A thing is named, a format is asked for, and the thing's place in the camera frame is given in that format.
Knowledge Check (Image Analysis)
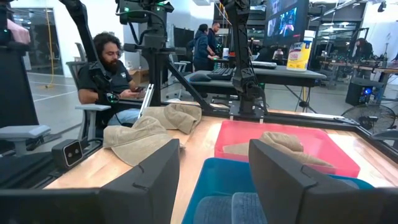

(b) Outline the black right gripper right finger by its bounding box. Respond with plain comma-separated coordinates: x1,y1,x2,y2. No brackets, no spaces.
248,138,379,224

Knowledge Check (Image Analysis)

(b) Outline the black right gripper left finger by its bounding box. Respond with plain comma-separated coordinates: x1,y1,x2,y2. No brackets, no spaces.
99,138,181,224

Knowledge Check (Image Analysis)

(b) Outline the blue denim hat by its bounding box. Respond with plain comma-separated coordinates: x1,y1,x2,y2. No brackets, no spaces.
192,195,234,224

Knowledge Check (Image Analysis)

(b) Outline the grey-blue towel in blue bin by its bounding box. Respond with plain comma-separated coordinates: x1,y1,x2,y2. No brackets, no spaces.
231,191,269,224

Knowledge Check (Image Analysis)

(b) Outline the beige towel in pink bin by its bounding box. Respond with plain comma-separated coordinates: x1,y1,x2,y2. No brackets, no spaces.
221,131,335,169

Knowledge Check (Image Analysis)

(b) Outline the blue plastic bin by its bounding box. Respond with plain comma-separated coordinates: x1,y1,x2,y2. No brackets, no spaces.
181,156,376,224

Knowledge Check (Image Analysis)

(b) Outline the pink plastic bin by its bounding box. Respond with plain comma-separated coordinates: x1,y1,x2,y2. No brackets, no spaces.
213,119,362,179

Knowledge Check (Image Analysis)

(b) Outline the silver aluminium bar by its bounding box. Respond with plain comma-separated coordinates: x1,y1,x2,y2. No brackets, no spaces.
137,83,155,119

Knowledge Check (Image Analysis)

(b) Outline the grey office chair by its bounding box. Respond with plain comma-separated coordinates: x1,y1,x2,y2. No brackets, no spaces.
65,60,113,141

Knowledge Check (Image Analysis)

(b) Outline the black floor fan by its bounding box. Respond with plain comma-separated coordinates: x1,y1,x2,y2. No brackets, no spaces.
340,103,397,135

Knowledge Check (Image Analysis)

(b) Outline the black desk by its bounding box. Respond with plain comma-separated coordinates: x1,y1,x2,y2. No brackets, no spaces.
185,64,328,98

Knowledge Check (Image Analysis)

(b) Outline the black computer mouse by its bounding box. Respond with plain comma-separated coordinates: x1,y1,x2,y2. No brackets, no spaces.
188,72,213,83

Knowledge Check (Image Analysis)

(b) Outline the seated person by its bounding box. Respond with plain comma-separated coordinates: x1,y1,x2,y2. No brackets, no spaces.
76,31,147,127

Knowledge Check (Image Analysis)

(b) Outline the black computer tower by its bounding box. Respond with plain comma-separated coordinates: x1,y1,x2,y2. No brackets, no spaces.
345,77,385,107

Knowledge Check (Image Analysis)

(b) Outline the grey flat keyboard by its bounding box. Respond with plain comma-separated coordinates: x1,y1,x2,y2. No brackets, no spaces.
251,60,278,70

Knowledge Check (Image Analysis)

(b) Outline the black keyboard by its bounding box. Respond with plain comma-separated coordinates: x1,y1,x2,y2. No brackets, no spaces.
206,67,235,82

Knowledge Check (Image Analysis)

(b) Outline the grey chair armrest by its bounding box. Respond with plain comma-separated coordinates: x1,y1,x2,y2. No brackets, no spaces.
0,124,52,157

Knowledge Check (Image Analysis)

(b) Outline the yellow wipes container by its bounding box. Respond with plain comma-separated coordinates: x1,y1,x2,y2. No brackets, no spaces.
285,36,313,73

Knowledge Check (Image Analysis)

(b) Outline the standing person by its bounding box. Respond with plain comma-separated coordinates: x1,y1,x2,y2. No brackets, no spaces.
192,23,220,72
206,21,222,54

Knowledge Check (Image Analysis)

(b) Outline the person at far bench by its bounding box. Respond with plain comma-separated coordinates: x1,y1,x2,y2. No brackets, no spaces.
353,37,374,62

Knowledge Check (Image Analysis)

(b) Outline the beige corduroy hat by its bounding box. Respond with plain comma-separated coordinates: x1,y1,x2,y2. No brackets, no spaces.
141,103,203,136
102,115,187,167

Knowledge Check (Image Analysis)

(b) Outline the black table-level camera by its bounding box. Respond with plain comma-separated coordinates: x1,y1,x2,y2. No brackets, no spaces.
50,138,85,171

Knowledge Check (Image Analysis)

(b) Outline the large wall screen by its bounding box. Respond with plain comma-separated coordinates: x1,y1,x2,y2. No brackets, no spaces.
263,0,310,48

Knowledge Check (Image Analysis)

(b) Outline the yellow hanging cable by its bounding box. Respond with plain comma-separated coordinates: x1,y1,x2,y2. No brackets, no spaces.
44,7,56,90

